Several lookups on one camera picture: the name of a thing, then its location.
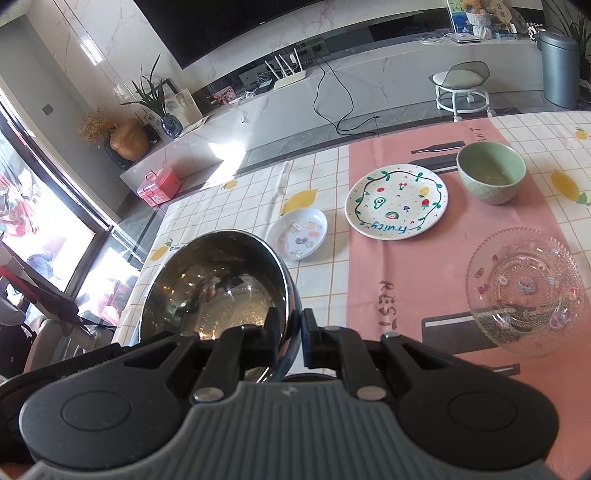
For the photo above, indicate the grey trash can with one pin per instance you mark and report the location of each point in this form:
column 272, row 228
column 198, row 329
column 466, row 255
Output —
column 558, row 69

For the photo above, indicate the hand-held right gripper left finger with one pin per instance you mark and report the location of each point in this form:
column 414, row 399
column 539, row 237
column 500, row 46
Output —
column 271, row 339

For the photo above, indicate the white rolling stool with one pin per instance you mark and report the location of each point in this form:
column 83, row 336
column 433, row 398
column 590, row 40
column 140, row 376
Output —
column 459, row 78

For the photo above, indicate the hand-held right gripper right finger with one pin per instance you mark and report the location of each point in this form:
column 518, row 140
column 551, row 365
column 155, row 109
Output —
column 310, row 339

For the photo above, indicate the pink placemat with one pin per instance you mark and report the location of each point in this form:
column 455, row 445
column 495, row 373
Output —
column 415, row 272

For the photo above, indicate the stainless steel bowl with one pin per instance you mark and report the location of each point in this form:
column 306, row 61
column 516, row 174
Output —
column 207, row 277

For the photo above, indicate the clear glass plate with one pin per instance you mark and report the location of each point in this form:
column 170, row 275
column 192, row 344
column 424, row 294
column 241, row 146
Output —
column 521, row 295

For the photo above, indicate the glass sliding door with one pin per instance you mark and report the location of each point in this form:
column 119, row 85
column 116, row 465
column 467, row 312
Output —
column 55, row 198

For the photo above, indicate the blue glass vase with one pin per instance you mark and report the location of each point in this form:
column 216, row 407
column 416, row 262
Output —
column 170, row 125

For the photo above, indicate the pink storage box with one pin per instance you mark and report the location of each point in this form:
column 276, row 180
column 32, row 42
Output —
column 159, row 187

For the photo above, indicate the white paper sheet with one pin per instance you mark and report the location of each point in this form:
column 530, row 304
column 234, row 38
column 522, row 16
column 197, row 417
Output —
column 194, row 125

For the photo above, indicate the teddy bear bouquet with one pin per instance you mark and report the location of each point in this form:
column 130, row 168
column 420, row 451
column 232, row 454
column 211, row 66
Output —
column 478, row 21

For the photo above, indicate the white router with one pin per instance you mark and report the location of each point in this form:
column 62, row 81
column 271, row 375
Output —
column 288, row 81

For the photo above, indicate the white fruit pattern plate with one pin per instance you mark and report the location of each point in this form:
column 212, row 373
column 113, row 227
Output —
column 397, row 203

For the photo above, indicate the black television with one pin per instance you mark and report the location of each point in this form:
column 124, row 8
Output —
column 277, row 23

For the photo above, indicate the small white sticker plate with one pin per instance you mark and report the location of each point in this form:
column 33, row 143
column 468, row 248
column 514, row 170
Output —
column 300, row 233

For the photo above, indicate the black set-top box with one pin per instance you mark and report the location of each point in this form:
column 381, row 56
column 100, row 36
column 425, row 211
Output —
column 256, row 81

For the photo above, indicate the green ceramic bowl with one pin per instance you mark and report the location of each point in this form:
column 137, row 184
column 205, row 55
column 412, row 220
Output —
column 494, row 189

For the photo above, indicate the brown round vase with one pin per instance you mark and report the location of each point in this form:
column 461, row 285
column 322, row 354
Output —
column 129, row 138

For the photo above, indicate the framed drawing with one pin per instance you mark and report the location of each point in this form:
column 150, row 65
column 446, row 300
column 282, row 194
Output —
column 184, row 106

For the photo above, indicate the dried yellow flowers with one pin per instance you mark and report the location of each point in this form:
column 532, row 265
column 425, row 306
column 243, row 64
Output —
column 94, row 125

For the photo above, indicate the blue picture board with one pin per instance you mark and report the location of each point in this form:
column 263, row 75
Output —
column 457, row 18

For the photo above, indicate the flat white device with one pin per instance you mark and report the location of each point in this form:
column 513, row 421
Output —
column 464, row 38

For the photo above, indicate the potted plant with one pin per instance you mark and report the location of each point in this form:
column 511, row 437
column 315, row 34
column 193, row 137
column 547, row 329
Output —
column 572, row 21

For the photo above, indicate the round hand fan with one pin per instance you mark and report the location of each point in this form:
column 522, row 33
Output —
column 501, row 9

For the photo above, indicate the marble tv cabinet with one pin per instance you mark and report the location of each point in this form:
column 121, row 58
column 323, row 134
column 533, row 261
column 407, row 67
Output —
column 277, row 115

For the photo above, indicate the pink photo card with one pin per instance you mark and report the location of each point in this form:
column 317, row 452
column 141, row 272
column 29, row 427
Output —
column 224, row 96

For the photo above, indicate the green leafy plant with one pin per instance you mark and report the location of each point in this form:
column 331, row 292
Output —
column 154, row 94

